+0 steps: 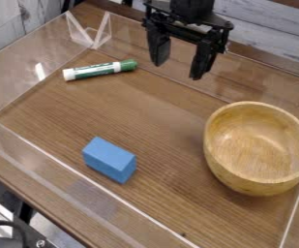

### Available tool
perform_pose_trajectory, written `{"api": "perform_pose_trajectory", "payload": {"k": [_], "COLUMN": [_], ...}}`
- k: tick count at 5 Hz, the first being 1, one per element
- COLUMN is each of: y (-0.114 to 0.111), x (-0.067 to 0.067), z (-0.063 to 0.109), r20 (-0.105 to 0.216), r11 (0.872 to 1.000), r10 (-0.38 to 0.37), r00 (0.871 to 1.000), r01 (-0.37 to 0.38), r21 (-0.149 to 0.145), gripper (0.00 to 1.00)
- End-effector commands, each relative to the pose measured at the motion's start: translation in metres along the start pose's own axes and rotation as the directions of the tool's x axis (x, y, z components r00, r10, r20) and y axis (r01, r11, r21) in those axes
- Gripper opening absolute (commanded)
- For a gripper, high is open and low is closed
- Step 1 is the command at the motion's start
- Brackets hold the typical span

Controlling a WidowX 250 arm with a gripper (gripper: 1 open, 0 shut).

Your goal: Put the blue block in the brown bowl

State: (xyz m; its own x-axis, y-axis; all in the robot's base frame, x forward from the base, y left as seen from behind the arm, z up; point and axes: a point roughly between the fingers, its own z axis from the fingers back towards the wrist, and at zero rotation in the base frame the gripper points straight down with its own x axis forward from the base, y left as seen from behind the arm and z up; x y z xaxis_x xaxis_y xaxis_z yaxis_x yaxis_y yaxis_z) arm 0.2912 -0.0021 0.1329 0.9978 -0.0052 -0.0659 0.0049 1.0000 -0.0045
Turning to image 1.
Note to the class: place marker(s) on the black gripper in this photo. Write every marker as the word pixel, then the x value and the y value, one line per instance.
pixel 190 21

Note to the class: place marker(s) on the blue foam block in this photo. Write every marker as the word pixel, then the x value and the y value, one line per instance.
pixel 108 159

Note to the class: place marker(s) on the brown wooden bowl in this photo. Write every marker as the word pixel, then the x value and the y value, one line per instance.
pixel 251 148

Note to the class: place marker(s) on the green white marker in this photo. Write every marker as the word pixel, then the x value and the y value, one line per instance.
pixel 99 69

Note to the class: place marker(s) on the clear acrylic triangular bracket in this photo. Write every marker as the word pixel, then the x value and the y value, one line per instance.
pixel 88 36

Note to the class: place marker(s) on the clear acrylic tray wall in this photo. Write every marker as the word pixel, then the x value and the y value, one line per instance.
pixel 103 213

